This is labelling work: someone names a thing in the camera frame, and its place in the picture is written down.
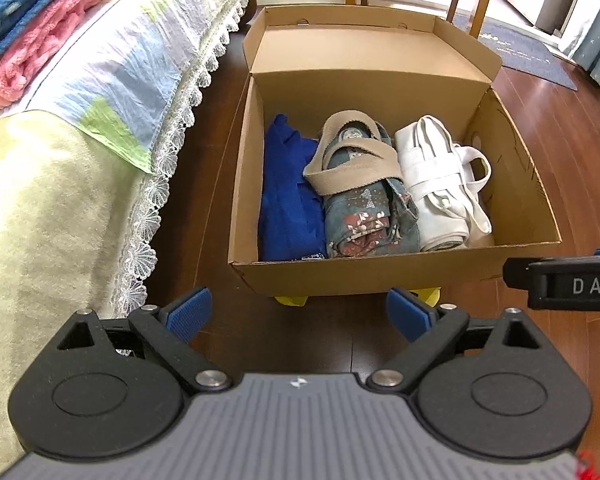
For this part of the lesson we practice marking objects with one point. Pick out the pastel patchwork sheet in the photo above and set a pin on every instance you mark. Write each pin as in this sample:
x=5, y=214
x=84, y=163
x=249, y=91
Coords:
x=130, y=70

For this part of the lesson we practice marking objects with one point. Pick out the grey floor mat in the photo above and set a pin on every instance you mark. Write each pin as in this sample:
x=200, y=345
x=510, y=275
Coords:
x=525, y=52

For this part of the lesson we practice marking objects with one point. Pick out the pink ribbed blanket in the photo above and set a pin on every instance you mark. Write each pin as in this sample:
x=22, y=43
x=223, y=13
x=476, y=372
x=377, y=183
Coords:
x=35, y=55

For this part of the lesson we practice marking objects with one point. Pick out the white printed shopping bag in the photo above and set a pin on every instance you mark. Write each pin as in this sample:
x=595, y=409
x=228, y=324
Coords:
x=440, y=190

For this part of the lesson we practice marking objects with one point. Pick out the blue patterned blanket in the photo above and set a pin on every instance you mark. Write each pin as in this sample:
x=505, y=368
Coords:
x=20, y=5

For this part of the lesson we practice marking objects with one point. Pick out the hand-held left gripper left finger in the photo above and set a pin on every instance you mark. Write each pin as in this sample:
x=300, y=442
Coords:
x=190, y=310

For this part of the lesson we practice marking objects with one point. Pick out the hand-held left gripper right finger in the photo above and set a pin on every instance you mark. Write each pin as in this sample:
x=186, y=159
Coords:
x=407, y=312

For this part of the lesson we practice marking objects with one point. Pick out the blue folded cloth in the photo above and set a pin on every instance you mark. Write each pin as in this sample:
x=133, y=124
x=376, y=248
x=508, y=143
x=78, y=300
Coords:
x=287, y=195

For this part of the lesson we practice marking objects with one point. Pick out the green covered sofa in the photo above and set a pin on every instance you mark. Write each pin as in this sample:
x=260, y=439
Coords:
x=40, y=220

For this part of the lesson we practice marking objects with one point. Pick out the yellow plastic stool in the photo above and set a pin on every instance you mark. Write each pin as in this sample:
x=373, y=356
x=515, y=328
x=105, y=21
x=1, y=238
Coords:
x=290, y=301

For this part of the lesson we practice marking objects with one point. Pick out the cardboard box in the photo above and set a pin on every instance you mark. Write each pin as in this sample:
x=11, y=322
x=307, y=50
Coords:
x=360, y=50

